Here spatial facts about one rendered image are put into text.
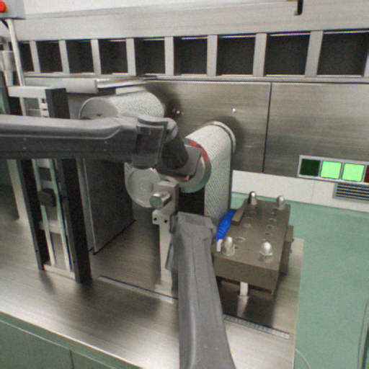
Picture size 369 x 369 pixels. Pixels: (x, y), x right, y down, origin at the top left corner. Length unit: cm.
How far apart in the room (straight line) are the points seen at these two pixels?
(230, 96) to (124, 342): 77
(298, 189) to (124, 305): 292
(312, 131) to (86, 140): 74
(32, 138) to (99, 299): 58
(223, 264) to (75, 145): 52
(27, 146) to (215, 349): 32
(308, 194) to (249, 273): 283
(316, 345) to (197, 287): 171
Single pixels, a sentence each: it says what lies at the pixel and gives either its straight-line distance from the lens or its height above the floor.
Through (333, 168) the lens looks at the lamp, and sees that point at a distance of 105.
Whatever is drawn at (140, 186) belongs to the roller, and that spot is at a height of 117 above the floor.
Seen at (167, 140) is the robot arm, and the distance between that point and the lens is 56.
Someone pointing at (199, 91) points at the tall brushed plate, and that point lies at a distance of 107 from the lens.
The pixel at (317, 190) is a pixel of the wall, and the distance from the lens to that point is 357.
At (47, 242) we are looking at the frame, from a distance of 104.
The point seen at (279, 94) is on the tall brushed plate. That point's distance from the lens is 102.
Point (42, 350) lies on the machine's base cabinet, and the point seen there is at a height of 77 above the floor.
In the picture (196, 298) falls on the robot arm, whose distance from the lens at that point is 41.
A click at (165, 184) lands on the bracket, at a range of 78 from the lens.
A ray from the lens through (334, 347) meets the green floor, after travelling 213.
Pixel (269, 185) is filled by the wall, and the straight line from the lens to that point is 359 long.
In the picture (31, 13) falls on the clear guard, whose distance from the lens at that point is 150.
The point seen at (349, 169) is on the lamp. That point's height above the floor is 119.
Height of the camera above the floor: 149
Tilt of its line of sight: 21 degrees down
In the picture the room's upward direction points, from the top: straight up
